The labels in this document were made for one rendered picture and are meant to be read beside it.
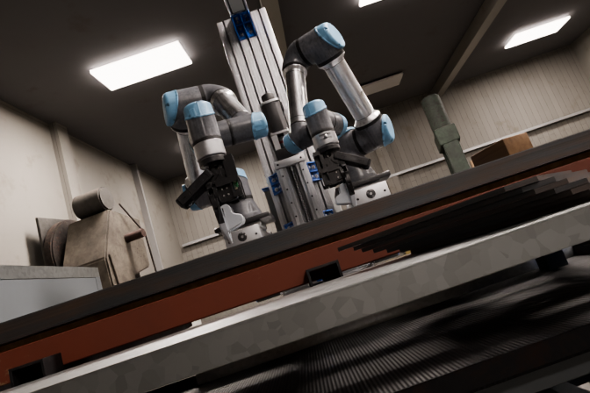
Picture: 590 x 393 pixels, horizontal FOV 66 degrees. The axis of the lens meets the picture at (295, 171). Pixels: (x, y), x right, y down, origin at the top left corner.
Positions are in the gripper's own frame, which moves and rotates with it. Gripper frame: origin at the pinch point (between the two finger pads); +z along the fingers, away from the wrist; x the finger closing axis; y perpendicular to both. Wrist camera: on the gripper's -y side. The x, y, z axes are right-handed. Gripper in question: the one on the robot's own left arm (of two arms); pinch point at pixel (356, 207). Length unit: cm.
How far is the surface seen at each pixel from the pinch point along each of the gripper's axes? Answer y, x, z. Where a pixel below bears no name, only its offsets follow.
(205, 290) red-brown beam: 36, 62, 11
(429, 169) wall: -358, -981, -129
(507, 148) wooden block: -25, 48, 3
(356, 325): 10.3, -16.4, 33.9
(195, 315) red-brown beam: 39, 62, 14
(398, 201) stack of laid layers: 3, 62, 7
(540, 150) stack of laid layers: -22, 62, 7
